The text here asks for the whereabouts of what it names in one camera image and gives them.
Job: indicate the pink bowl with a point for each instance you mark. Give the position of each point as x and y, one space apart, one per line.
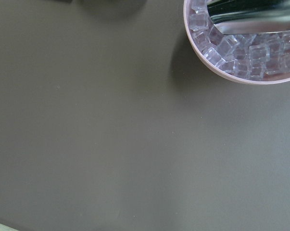
275 79

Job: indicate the clear ice cubes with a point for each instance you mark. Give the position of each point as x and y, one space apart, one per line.
247 56

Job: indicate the shiny metal scoop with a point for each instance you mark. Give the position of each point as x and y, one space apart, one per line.
249 16

